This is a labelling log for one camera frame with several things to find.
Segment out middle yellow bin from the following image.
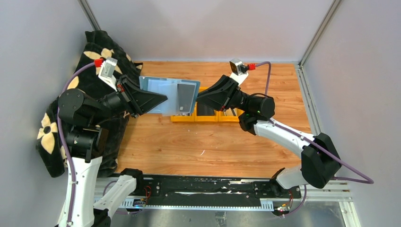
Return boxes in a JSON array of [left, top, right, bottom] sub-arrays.
[[194, 102, 218, 122]]

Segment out blue leather card holder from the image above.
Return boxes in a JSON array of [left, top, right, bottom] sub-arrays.
[[139, 76, 201, 116]]

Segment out aluminium frame post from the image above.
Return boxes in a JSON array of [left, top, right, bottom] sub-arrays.
[[298, 0, 343, 68], [78, 0, 101, 30]]

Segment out left yellow bin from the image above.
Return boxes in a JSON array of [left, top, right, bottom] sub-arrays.
[[170, 113, 195, 122]]

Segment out grey credit card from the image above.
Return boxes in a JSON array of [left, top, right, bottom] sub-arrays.
[[177, 83, 195, 114]]

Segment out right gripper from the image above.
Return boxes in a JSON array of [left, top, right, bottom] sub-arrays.
[[193, 75, 252, 113]]

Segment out right aluminium frame post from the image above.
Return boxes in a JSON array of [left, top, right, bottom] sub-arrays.
[[298, 0, 343, 68]]

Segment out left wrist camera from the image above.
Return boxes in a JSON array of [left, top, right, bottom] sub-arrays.
[[94, 57, 117, 91]]

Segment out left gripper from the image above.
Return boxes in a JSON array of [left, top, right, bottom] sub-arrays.
[[91, 73, 168, 124]]

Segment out left aluminium frame post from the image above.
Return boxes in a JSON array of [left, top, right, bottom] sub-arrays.
[[78, 0, 101, 30]]

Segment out black floral blanket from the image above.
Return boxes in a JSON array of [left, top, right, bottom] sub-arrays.
[[35, 30, 144, 179]]

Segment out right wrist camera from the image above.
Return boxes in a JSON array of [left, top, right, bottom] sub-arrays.
[[229, 59, 256, 86]]

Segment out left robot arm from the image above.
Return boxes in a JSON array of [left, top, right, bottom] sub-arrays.
[[57, 75, 167, 227]]

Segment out yellow bin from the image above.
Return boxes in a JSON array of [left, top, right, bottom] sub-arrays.
[[170, 113, 195, 122], [218, 108, 244, 123], [194, 102, 218, 122]]

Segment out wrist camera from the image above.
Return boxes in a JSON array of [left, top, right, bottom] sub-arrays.
[[229, 59, 256, 86], [94, 57, 117, 91]]

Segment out right yellow bin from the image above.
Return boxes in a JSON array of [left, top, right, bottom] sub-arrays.
[[218, 108, 244, 123]]

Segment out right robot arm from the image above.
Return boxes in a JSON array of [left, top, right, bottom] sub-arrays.
[[197, 75, 342, 198]]

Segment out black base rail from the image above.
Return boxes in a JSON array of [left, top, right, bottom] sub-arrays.
[[119, 175, 302, 212]]

